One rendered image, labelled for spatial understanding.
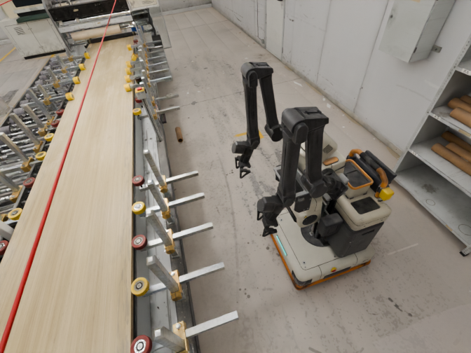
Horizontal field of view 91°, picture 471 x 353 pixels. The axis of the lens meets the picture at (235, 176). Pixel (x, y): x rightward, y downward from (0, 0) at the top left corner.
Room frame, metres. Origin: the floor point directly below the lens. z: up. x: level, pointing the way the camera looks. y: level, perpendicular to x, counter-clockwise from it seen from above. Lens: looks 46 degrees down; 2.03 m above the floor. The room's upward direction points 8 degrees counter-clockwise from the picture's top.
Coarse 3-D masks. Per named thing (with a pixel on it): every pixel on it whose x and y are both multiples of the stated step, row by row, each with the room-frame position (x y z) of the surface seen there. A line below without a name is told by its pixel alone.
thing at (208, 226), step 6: (210, 222) 0.78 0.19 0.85; (192, 228) 0.75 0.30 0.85; (198, 228) 0.74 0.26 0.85; (204, 228) 0.74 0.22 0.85; (210, 228) 0.75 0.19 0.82; (174, 234) 0.73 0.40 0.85; (180, 234) 0.72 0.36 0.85; (186, 234) 0.72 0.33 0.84; (192, 234) 0.72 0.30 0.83; (156, 240) 0.70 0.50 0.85; (174, 240) 0.70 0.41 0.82; (150, 246) 0.67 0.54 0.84; (156, 246) 0.68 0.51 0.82
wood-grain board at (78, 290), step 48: (96, 48) 4.42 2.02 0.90; (96, 96) 2.60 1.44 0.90; (96, 144) 1.66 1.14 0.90; (48, 192) 1.16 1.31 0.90; (96, 192) 1.10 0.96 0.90; (48, 240) 0.76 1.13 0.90; (96, 240) 0.72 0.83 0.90; (0, 288) 0.51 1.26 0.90; (48, 288) 0.48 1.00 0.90; (96, 288) 0.45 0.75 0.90; (0, 336) 0.29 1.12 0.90; (48, 336) 0.27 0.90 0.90; (96, 336) 0.25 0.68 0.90
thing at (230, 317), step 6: (234, 312) 0.28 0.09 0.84; (216, 318) 0.27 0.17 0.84; (222, 318) 0.26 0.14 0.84; (228, 318) 0.26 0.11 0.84; (234, 318) 0.26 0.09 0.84; (204, 324) 0.25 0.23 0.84; (210, 324) 0.25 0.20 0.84; (216, 324) 0.24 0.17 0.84; (222, 324) 0.24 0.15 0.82; (186, 330) 0.24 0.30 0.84; (192, 330) 0.23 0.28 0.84; (198, 330) 0.23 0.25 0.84; (204, 330) 0.23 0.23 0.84; (186, 336) 0.21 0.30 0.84; (192, 336) 0.21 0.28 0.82; (156, 342) 0.20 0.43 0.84; (156, 348) 0.18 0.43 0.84
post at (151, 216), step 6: (150, 210) 0.68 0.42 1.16; (150, 216) 0.65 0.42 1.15; (156, 216) 0.68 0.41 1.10; (150, 222) 0.65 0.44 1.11; (156, 222) 0.65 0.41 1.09; (156, 228) 0.65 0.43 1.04; (162, 228) 0.66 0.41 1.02; (162, 234) 0.65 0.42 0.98; (162, 240) 0.65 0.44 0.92; (168, 240) 0.66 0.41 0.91; (174, 252) 0.65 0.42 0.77
